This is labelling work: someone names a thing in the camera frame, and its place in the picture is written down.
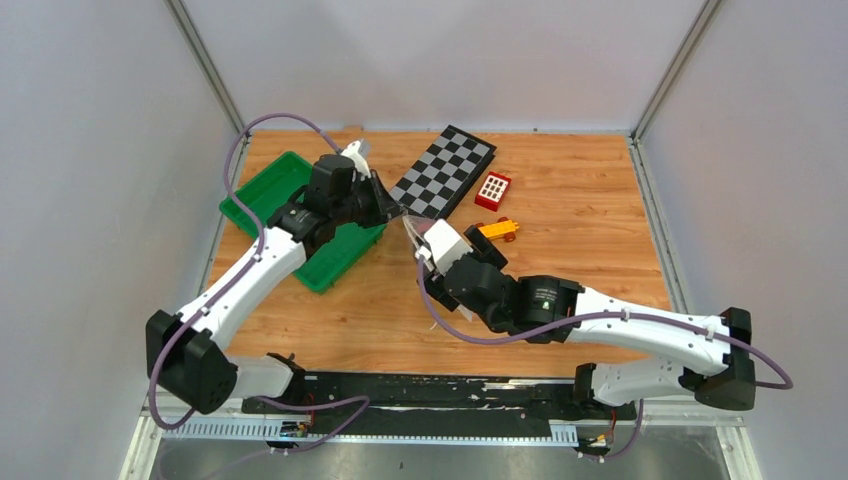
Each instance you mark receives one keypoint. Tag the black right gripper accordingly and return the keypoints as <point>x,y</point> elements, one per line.
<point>482,249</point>

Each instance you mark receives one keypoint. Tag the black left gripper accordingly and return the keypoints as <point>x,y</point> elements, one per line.
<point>389,206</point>

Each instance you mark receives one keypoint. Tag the clear zip top bag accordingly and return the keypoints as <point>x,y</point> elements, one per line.
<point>416,227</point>

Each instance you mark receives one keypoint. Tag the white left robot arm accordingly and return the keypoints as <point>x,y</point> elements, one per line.
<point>186,350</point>

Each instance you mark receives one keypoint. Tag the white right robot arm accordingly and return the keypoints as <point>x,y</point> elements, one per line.
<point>708,356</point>

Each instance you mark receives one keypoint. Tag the yellow toy block car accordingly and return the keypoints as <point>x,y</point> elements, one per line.
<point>504,228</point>

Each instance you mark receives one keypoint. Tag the black grey checkerboard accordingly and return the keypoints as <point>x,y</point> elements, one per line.
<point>437,182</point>

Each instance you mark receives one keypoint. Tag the red white toy block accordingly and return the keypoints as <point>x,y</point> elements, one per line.
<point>492,191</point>

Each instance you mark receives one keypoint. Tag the green plastic tray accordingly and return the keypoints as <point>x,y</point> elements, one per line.
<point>269,189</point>

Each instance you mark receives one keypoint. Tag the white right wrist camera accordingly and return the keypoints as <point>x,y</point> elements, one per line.
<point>443,246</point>

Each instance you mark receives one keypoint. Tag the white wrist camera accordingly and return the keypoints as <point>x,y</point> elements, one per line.
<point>443,246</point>
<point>357,151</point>

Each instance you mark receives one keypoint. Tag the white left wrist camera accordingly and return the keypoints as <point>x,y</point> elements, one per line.
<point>357,151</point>

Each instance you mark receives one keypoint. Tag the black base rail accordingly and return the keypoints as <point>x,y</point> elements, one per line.
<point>409,405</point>

